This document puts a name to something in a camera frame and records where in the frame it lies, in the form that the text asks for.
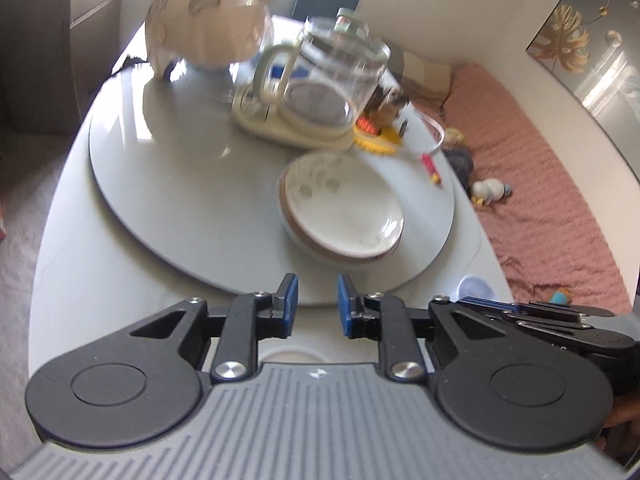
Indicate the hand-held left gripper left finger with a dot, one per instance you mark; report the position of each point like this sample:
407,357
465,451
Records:
287,305

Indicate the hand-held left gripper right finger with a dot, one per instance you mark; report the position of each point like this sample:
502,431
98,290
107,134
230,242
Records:
346,305

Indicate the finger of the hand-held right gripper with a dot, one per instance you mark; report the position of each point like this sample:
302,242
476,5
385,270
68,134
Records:
555,324
550,308

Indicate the white ceramic bowl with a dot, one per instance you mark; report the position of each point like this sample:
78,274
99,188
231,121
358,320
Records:
292,355

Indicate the white plate grey bamboo print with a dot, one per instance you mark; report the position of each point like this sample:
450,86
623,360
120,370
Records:
345,205

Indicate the white plate grey flower print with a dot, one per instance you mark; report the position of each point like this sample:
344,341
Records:
281,197

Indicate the small blue orange toy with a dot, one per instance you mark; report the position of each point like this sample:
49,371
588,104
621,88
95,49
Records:
560,296

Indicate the pink blanket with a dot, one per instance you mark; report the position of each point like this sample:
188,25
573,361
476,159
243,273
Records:
540,185

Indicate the white duck plush toy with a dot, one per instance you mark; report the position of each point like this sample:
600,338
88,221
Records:
487,190

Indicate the grey glass turntable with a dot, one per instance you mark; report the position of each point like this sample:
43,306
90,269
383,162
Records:
190,210

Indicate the red pen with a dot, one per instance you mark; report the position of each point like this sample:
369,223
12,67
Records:
431,170

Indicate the yellow table mat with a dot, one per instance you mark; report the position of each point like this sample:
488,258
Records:
385,141

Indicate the dark plush toy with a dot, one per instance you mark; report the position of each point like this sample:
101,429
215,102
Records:
461,162

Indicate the red dotted coaster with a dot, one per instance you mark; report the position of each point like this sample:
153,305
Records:
367,124

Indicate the cream kettle base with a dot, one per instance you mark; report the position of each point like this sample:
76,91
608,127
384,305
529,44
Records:
260,122

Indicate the black pen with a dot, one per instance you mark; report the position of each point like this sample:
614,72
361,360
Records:
403,127

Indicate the yellow plush toy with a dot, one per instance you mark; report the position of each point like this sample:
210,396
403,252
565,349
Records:
452,136

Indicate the glass kettle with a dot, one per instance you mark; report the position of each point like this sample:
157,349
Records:
330,70

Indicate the plaid pillow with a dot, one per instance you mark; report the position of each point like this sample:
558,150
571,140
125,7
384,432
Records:
425,75

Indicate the leaf wall picture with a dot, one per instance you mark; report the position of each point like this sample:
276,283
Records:
585,45

